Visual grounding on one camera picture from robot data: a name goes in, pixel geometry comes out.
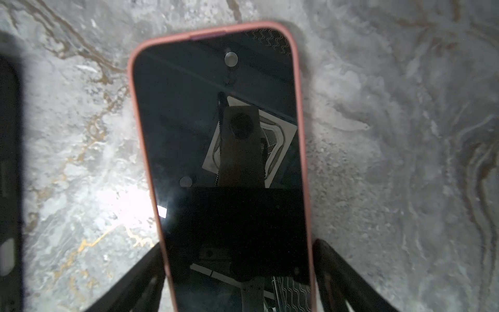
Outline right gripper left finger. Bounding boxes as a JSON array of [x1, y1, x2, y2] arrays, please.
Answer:
[[87, 243, 166, 312]]

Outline pink phone case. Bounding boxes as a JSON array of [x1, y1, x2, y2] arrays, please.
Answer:
[[127, 21, 317, 312]]

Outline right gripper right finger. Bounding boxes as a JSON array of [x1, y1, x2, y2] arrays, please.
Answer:
[[313, 239, 397, 312]]

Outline middle black phone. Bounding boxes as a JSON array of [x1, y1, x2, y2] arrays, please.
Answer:
[[1, 57, 23, 311]]

